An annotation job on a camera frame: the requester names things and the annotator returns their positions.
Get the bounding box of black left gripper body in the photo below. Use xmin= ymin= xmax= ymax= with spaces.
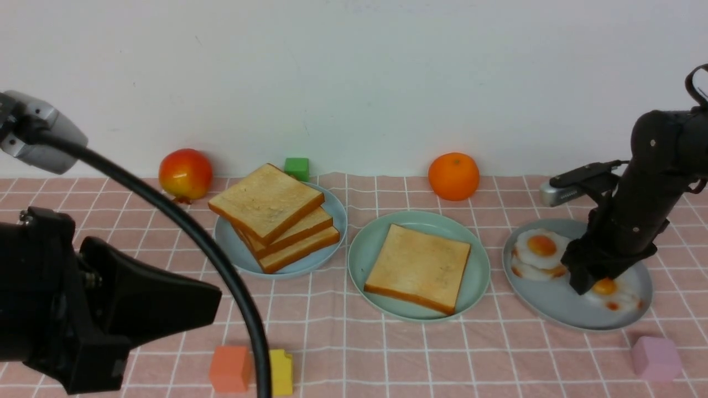
xmin=16 ymin=207 xmax=222 ymax=395

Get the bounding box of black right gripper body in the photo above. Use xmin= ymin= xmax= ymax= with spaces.
xmin=561 ymin=206 xmax=658 ymax=295

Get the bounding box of fried egg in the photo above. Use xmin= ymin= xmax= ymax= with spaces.
xmin=581 ymin=270 xmax=645 ymax=314
xmin=512 ymin=229 xmax=571 ymax=270
xmin=511 ymin=256 xmax=567 ymax=281

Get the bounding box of toast slice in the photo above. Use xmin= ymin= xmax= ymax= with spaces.
xmin=363 ymin=224 xmax=471 ymax=316
xmin=236 ymin=226 xmax=340 ymax=274
xmin=232 ymin=207 xmax=334 ymax=260
xmin=208 ymin=163 xmax=325 ymax=246

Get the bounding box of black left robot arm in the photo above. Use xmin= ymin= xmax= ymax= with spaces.
xmin=1 ymin=207 xmax=222 ymax=395

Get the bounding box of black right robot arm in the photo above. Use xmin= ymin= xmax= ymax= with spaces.
xmin=549 ymin=108 xmax=706 ymax=295

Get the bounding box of grey egg plate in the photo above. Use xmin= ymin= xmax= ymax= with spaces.
xmin=502 ymin=218 xmax=654 ymax=333

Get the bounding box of pink foam cube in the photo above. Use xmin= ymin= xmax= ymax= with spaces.
xmin=631 ymin=336 xmax=683 ymax=382

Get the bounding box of orange foam cube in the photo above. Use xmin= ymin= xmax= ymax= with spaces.
xmin=209 ymin=345 xmax=252 ymax=394

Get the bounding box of light blue bread plate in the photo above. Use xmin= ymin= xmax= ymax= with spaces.
xmin=213 ymin=183 xmax=347 ymax=279

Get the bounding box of red yellow pomegranate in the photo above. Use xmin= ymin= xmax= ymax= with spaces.
xmin=158 ymin=148 xmax=214 ymax=205

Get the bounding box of orange fruit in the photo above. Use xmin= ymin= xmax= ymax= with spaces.
xmin=428 ymin=152 xmax=481 ymax=201

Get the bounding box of yellow foam block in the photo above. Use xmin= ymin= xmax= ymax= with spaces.
xmin=269 ymin=349 xmax=294 ymax=396

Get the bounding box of green middle plate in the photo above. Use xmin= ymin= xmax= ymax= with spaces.
xmin=347 ymin=211 xmax=491 ymax=323

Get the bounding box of green foam cube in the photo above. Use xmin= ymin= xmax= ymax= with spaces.
xmin=283 ymin=157 xmax=310 ymax=182

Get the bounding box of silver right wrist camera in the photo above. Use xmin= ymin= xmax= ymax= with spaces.
xmin=539 ymin=161 xmax=623 ymax=207

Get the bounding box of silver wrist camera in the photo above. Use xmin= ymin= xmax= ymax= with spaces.
xmin=539 ymin=161 xmax=623 ymax=207
xmin=1 ymin=90 xmax=89 ymax=175

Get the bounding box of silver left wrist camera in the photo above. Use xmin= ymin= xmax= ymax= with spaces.
xmin=1 ymin=90 xmax=89 ymax=175

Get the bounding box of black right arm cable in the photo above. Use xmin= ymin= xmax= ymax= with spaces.
xmin=685 ymin=64 xmax=708 ymax=108

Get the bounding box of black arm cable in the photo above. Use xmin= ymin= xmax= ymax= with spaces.
xmin=17 ymin=119 xmax=273 ymax=398
xmin=685 ymin=64 xmax=708 ymax=108

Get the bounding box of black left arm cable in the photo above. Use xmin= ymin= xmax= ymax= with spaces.
xmin=17 ymin=119 xmax=273 ymax=398

